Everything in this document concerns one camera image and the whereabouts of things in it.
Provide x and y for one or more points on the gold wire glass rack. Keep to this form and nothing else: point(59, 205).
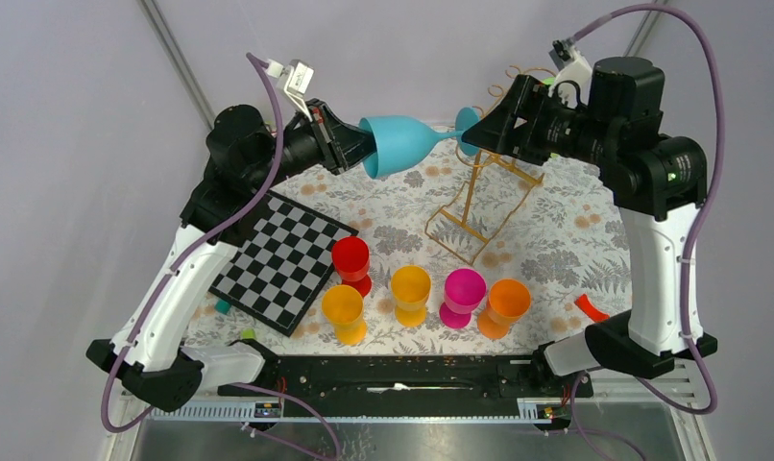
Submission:
point(463, 226)

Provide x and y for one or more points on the amber plastic wine glass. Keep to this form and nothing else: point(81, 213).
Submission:
point(410, 286)

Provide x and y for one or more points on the red curved piece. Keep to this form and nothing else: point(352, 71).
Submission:
point(584, 303)

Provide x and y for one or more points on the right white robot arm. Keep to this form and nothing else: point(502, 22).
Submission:
point(659, 186)

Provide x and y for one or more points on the floral table mat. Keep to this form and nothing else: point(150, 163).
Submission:
point(567, 240)

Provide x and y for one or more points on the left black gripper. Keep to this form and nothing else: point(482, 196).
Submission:
point(341, 144)

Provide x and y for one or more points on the blue plastic wine glass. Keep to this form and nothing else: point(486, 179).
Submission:
point(402, 142)

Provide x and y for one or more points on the black white checkerboard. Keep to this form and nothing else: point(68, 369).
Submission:
point(283, 266)

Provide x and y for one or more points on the small teal block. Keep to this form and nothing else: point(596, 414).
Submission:
point(222, 307)

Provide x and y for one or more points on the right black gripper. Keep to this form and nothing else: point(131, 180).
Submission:
point(528, 98)

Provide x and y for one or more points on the yellow plastic wine glass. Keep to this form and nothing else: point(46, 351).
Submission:
point(343, 307)

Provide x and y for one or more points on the red plastic wine glass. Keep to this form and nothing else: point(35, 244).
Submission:
point(351, 260)

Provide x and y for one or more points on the magenta plastic wine glass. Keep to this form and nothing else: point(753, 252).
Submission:
point(464, 291)

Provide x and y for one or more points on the orange plastic wine glass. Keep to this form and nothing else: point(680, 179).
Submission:
point(507, 301)

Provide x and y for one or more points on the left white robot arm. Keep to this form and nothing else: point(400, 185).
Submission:
point(146, 354)

